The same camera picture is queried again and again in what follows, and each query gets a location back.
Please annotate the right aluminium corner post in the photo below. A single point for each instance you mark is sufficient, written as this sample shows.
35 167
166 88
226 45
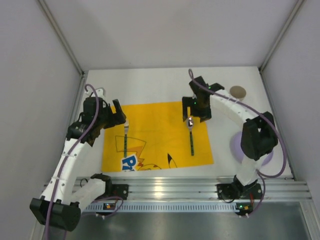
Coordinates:
298 5

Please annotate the green handled spoon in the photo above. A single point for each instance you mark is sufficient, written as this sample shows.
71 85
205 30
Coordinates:
190 125

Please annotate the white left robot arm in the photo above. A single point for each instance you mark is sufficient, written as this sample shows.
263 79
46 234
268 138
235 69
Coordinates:
60 207

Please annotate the aluminium corner post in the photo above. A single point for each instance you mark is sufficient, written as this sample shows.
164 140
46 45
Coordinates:
298 5
60 35

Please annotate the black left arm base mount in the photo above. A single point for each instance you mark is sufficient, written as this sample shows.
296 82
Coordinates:
115 190

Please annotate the lilac plastic plate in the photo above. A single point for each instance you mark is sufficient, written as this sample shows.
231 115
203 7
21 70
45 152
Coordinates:
237 152

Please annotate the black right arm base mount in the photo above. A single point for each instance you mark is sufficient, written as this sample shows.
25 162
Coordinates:
230 192

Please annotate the beige paper cup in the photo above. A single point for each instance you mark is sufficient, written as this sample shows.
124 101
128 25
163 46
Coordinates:
238 92

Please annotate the green handled fork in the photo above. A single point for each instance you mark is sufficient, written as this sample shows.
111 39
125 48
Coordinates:
126 130

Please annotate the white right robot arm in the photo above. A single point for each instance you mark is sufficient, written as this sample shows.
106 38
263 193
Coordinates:
258 137

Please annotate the slotted grey cable duct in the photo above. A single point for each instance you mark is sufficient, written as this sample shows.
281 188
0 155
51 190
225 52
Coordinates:
167 207

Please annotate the yellow cartoon print placemat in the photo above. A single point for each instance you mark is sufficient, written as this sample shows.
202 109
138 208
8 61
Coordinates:
157 139

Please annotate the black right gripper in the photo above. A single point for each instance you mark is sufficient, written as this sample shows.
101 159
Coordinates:
195 110

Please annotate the left aluminium corner post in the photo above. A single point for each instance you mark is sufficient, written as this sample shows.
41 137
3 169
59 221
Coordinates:
60 35

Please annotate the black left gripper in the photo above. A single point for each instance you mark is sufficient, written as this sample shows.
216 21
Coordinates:
115 118

